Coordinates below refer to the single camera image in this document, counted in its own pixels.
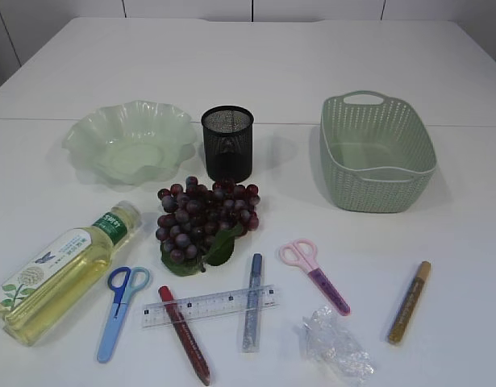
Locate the purple artificial grape bunch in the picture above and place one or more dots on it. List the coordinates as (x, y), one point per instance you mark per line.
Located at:
(200, 224)

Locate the pink scissors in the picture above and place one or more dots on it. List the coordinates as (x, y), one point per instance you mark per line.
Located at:
(302, 253)

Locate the blue scissors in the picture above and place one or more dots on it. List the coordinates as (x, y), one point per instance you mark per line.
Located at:
(125, 282)

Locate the clear plastic sheet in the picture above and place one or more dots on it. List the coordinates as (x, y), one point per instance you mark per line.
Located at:
(327, 341)

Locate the yellow tea drink bottle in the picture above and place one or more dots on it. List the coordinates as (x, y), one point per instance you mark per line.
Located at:
(38, 295)

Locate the black mesh pen holder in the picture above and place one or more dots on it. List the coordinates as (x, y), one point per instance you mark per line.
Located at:
(227, 142)

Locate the green wavy plastic plate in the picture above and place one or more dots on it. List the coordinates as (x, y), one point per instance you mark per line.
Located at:
(132, 143)

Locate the green woven plastic basket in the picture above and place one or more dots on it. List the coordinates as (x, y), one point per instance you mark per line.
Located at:
(375, 158)

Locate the silver glitter pen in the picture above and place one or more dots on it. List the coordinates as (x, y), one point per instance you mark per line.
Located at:
(250, 335)

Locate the clear plastic ruler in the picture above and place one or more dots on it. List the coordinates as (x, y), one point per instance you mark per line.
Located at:
(209, 306)

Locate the red glitter pen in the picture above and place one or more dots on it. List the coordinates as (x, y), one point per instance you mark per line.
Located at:
(185, 335)

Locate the gold glitter pen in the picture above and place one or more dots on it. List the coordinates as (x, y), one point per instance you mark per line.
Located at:
(406, 309)

